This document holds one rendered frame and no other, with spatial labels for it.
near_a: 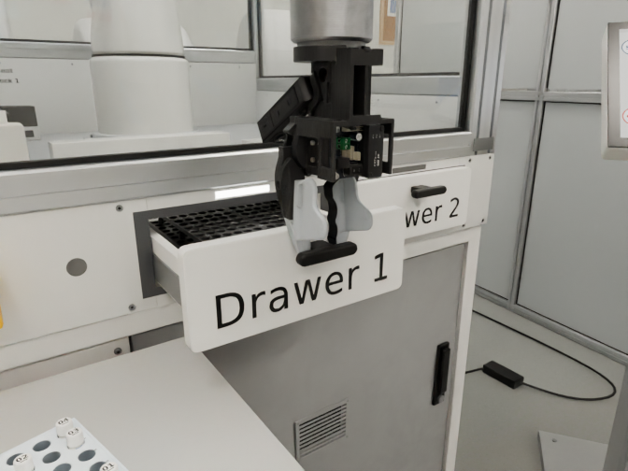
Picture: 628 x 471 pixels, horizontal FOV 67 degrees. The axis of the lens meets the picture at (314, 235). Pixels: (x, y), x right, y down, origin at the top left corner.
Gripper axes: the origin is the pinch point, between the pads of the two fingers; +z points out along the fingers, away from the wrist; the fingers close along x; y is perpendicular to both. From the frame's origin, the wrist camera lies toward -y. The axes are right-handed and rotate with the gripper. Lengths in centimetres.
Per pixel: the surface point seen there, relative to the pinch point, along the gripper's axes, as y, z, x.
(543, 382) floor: -38, 91, 131
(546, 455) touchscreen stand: -15, 88, 93
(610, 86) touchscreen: -8, -16, 77
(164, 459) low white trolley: 4.4, 14.8, -19.6
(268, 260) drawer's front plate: -1.3, 0.8, -5.5
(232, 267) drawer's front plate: -1.3, 0.7, -9.6
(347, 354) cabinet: -19.0, 30.0, 19.9
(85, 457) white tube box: 4.0, 11.7, -25.6
